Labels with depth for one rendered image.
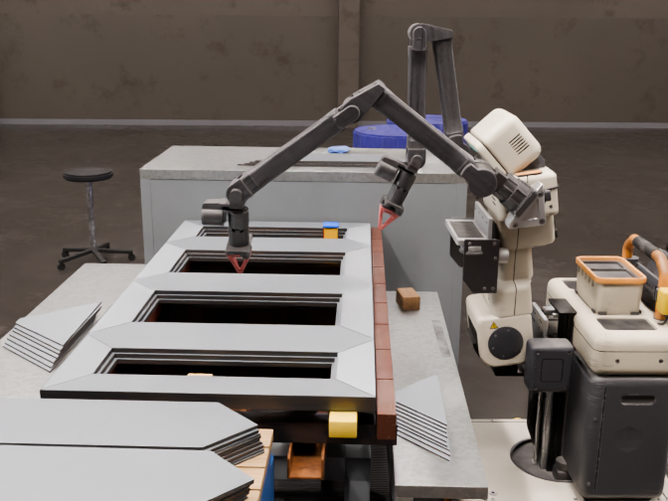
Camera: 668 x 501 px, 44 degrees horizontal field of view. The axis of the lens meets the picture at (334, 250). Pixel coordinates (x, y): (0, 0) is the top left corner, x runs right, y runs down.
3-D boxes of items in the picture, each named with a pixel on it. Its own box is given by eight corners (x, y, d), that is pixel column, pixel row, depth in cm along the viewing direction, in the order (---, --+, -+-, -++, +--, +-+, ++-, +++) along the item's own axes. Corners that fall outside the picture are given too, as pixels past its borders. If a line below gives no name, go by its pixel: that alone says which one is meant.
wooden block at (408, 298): (419, 310, 285) (420, 296, 284) (403, 311, 284) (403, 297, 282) (412, 300, 294) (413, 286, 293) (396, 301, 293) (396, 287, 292)
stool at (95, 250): (144, 252, 594) (139, 165, 577) (120, 273, 546) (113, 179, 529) (73, 250, 599) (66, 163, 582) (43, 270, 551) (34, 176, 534)
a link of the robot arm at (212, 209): (242, 190, 222) (247, 181, 230) (198, 187, 222) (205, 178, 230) (242, 233, 226) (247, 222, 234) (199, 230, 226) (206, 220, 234)
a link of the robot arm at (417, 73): (429, 26, 247) (425, 26, 257) (410, 27, 247) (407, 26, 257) (426, 170, 259) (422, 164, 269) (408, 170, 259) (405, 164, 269)
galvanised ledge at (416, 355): (394, 497, 180) (395, 484, 180) (382, 298, 305) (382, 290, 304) (487, 499, 180) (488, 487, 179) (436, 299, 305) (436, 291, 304)
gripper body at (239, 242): (225, 256, 230) (224, 233, 226) (230, 239, 239) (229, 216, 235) (249, 257, 230) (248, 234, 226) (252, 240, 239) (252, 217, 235)
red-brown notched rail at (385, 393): (377, 439, 181) (377, 414, 179) (371, 242, 337) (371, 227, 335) (395, 439, 181) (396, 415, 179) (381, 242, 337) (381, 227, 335)
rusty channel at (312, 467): (286, 479, 182) (286, 458, 181) (322, 260, 342) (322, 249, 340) (323, 479, 182) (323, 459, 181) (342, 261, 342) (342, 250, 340)
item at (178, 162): (139, 179, 333) (139, 169, 332) (173, 154, 391) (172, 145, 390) (467, 183, 329) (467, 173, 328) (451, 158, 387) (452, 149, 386)
